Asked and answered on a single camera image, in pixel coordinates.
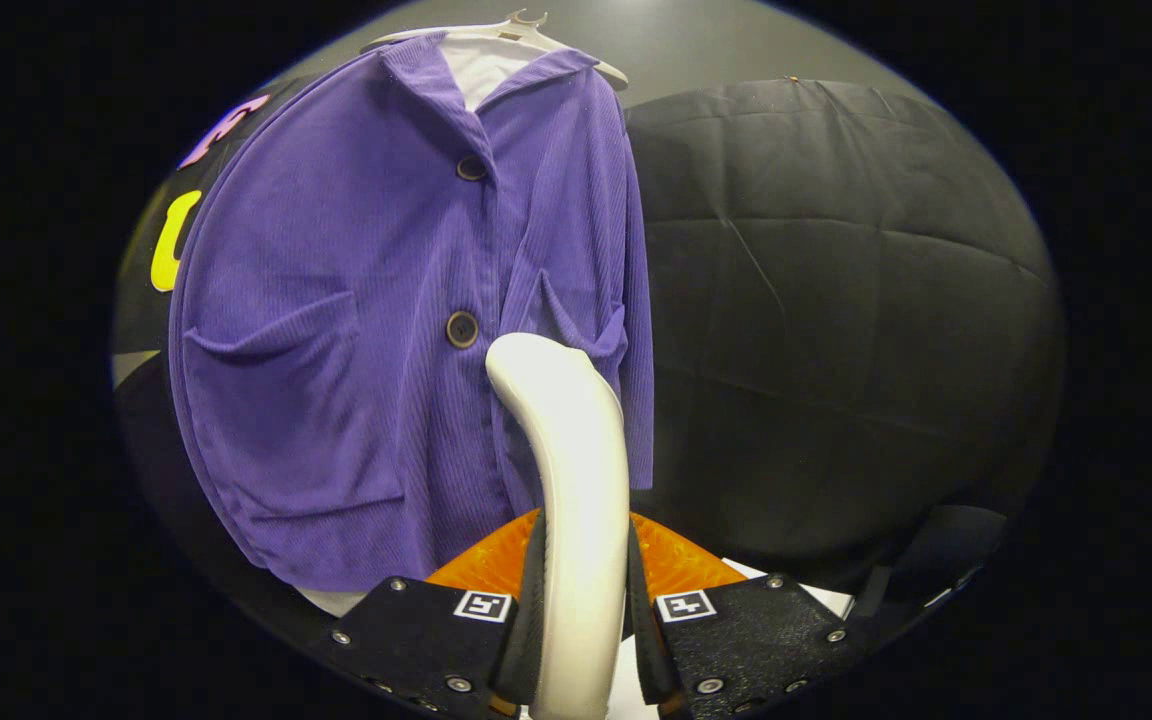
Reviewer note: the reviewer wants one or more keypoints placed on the white garment form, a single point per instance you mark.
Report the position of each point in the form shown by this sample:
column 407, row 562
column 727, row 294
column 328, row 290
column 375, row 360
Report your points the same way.
column 481, row 70

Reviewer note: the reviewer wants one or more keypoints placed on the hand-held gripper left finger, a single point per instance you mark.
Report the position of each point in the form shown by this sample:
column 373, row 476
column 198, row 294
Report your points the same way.
column 528, row 630

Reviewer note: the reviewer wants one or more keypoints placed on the white clothes hanger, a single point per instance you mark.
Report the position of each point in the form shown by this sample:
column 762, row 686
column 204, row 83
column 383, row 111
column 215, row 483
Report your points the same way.
column 536, row 35

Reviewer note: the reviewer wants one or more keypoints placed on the black side curtain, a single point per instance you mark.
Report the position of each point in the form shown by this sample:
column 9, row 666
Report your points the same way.
column 836, row 300

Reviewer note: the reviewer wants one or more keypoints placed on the white garment steamer head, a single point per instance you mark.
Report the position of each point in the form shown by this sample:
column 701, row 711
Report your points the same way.
column 576, row 470

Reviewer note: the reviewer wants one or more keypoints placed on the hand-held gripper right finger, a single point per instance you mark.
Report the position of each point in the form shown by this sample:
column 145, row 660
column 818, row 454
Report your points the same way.
column 644, row 630

